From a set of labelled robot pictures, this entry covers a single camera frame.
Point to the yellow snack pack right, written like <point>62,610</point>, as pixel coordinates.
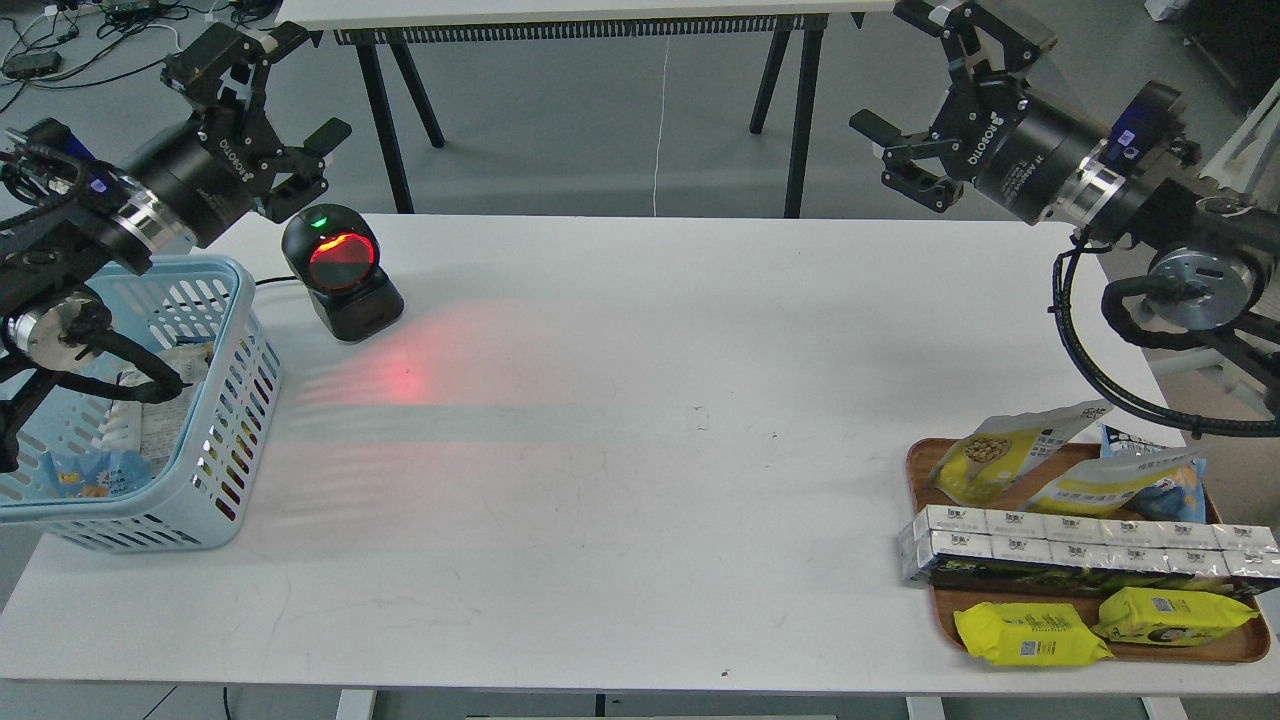
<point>1169,617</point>

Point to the silver multipack box row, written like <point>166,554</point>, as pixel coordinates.
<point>1250,553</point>

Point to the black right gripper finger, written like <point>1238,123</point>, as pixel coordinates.
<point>900,155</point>
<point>989,46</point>

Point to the yellow blue snack pouch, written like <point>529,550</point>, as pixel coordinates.
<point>1156,482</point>

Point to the yellow white bean snack pouch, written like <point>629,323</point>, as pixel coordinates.
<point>1005,448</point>

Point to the blue snack bag in basket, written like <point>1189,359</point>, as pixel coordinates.
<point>96,474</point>

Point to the white background table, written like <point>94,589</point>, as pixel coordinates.
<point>602,127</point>

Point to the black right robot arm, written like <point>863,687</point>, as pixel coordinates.
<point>1134,179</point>

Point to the brown wooden tray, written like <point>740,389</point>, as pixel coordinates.
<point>1002,556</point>

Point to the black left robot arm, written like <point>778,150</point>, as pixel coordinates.
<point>90,214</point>

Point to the yellow snack pack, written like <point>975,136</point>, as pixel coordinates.
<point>1169,617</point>
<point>1029,635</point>

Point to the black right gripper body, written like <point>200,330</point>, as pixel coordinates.
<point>1025,169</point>

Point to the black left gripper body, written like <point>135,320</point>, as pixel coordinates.
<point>201,171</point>

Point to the light blue plastic basket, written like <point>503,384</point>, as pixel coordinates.
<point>194,395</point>

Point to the yellow snack pack left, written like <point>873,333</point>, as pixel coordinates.
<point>1029,635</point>

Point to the black barcode scanner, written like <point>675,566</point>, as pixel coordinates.
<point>331,249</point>

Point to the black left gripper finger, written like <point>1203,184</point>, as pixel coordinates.
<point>223,73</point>
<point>290,179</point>

